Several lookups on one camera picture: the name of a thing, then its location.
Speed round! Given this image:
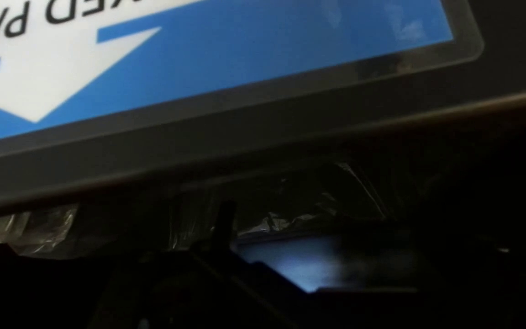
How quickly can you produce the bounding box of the right blue-label recycling bin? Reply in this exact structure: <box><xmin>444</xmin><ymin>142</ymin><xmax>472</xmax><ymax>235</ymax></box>
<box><xmin>0</xmin><ymin>0</ymin><xmax>526</xmax><ymax>211</ymax></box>

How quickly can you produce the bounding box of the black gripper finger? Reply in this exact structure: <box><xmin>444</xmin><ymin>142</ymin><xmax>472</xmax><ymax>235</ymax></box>
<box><xmin>88</xmin><ymin>248</ymin><xmax>306</xmax><ymax>329</ymax></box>

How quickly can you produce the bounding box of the mixed paper sign up arrow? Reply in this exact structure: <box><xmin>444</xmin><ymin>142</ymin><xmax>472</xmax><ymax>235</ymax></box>
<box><xmin>0</xmin><ymin>0</ymin><xmax>487</xmax><ymax>151</ymax></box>

